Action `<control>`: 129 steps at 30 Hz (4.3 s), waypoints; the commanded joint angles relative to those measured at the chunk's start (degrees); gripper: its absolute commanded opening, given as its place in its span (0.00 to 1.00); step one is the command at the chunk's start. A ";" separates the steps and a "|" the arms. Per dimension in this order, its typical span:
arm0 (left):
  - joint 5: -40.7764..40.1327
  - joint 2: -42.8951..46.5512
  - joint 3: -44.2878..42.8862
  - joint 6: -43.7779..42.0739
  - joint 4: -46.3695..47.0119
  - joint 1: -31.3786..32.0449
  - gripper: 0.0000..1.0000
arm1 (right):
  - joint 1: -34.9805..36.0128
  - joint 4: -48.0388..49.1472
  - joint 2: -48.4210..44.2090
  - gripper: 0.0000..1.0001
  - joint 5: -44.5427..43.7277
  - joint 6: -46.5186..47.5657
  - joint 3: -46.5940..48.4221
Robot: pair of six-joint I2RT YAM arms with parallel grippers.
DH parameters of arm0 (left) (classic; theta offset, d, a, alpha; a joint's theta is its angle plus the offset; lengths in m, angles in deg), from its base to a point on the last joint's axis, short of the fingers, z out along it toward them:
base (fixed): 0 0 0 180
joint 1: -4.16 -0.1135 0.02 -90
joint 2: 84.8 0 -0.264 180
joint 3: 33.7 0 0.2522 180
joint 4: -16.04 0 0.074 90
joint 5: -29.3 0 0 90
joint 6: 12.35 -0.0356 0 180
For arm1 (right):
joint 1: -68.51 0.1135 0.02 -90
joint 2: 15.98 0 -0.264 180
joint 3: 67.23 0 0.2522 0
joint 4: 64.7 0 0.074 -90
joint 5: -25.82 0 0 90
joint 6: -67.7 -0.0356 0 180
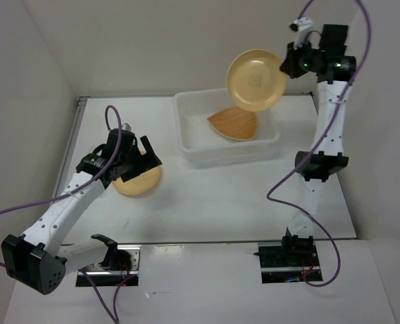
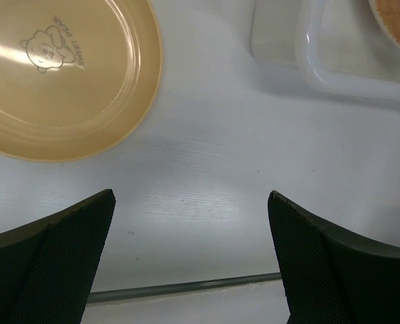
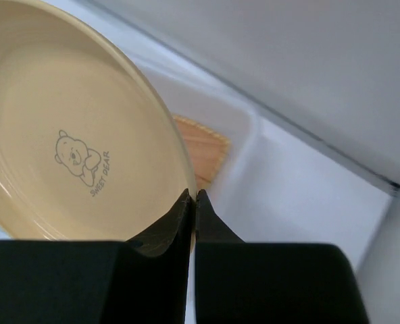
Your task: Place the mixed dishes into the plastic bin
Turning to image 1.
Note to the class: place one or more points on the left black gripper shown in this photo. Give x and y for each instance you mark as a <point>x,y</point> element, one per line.
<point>150,156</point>

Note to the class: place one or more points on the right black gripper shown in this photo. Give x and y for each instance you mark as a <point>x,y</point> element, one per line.
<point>290,65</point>

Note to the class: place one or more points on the yellow plastic plate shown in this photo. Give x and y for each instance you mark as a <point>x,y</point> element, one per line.
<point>140,184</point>
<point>254,80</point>

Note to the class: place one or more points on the woven bamboo basket tray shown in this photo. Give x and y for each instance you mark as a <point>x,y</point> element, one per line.
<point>235,123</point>

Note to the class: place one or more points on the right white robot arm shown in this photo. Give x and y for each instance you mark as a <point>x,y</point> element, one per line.
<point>325,157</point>

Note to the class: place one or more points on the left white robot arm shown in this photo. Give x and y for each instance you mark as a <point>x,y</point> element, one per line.
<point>37,257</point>

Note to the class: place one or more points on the white plastic bin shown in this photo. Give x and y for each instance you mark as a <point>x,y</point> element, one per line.
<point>201,144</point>

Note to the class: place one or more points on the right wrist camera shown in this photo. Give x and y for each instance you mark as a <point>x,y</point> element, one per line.
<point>301,27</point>

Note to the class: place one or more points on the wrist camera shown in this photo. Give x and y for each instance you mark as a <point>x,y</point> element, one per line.
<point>126,127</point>
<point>301,27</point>

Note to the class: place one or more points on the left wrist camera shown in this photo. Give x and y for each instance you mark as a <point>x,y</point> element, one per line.
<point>126,127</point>

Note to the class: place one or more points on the aluminium table edge rail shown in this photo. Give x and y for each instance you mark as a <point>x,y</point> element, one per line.
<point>69,149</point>

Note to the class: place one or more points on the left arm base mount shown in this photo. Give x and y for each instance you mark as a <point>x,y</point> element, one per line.
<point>124,272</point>

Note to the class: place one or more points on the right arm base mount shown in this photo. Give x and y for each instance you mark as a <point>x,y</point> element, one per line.
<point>278,266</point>

